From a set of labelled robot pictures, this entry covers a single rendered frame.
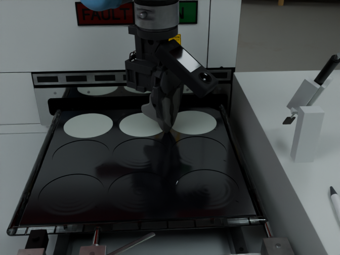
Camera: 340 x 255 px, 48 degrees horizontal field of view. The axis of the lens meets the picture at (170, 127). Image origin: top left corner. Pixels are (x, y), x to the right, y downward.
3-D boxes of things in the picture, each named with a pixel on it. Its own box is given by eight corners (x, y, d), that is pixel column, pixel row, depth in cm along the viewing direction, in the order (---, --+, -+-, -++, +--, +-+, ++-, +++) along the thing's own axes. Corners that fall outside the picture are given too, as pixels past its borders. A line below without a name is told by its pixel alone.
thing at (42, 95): (42, 122, 91) (35, 85, 86) (226, 117, 93) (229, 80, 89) (40, 125, 90) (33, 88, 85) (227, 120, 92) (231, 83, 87)
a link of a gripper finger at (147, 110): (147, 125, 79) (145, 84, 74) (172, 133, 77) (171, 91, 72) (138, 132, 77) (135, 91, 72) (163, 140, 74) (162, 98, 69)
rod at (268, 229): (259, 225, 57) (260, 218, 56) (268, 224, 57) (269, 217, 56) (268, 249, 53) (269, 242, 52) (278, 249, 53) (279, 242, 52)
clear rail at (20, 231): (9, 231, 56) (6, 224, 55) (266, 220, 57) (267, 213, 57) (6, 239, 54) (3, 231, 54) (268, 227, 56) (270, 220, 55)
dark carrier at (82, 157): (62, 113, 85) (62, 111, 85) (217, 109, 87) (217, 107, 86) (19, 227, 56) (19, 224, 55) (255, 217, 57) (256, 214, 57)
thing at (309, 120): (279, 142, 62) (292, 64, 55) (303, 141, 62) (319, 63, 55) (291, 164, 57) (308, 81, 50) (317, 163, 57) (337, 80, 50)
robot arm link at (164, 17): (187, -2, 65) (160, 9, 59) (187, 25, 68) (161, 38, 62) (151, -7, 69) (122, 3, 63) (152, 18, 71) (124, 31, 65)
